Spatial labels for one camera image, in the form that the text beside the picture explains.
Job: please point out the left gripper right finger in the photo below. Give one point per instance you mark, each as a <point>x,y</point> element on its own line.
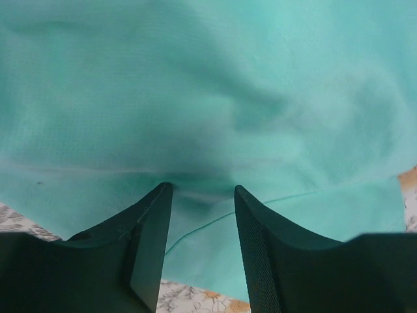
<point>291,269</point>

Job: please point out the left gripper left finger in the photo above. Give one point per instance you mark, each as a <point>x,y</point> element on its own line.
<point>115,266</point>

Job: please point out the teal t shirt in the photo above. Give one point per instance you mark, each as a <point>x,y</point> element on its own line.
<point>309,105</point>

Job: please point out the floral table cloth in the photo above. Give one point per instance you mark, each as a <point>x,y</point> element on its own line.
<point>176,297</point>

